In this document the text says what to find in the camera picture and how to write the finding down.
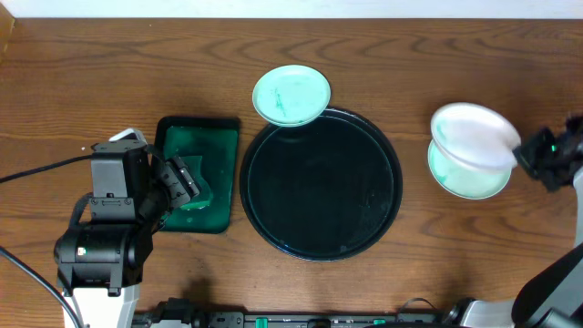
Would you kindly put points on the mint green plate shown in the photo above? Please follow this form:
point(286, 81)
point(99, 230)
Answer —
point(462, 182)
point(291, 96)

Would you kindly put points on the round black tray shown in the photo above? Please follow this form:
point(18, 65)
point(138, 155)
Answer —
point(324, 191)

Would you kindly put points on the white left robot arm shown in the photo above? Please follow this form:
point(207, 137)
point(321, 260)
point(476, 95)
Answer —
point(101, 255)

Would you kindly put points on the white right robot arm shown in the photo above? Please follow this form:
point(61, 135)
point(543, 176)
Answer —
point(553, 298)

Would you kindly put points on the white plate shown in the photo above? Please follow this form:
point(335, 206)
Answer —
point(475, 137)

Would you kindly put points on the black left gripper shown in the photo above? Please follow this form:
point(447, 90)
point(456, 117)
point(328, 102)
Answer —
point(180, 180)

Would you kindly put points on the rectangular black sponge tray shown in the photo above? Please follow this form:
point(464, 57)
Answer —
point(216, 140)

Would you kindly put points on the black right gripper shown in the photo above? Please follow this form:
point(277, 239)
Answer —
point(530, 150)

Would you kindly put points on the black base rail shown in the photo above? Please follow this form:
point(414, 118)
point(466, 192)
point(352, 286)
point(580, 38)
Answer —
point(184, 313)

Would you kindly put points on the green sponge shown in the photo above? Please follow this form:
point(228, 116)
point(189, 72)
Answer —
point(205, 196)

